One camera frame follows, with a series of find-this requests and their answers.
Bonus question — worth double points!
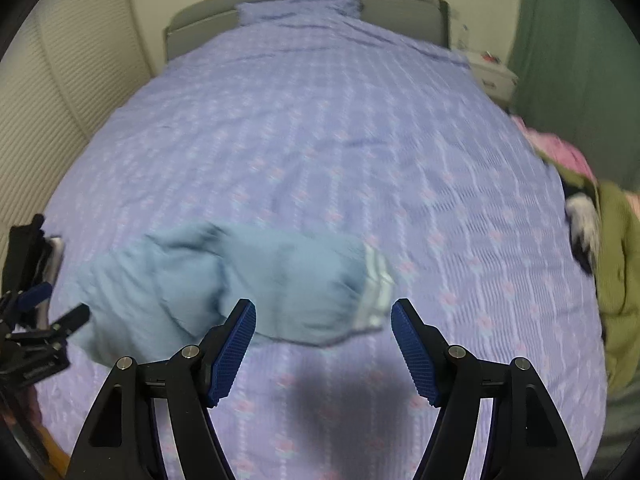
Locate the white nightstand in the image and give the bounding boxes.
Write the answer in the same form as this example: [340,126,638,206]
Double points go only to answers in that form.
[466,52,518,103]

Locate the purple floral pillow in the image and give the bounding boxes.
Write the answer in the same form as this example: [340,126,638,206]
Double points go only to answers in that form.
[235,0,362,26]

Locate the purple floral bed cover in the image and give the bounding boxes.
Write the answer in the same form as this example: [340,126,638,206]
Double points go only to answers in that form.
[44,15,606,479]

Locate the green curtain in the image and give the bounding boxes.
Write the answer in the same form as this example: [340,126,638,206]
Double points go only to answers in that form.
[509,0,639,191]

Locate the white louvered wardrobe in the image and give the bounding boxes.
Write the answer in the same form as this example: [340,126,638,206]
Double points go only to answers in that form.
[1,0,152,237]

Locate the grey upholstered headboard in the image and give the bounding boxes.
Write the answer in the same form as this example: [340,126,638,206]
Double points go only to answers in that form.
[165,0,451,61]

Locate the black white garment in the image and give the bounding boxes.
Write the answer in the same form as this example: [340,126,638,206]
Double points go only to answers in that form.
[565,193,600,274]

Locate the olive green jacket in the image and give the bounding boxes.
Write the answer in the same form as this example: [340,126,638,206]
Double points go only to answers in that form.
[558,166,639,393]

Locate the light blue padded pants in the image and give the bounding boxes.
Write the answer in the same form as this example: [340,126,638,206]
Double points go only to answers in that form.
[66,222,395,365]

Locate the pink clothes pile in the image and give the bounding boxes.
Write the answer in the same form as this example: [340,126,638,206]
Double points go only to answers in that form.
[510,115,596,181]

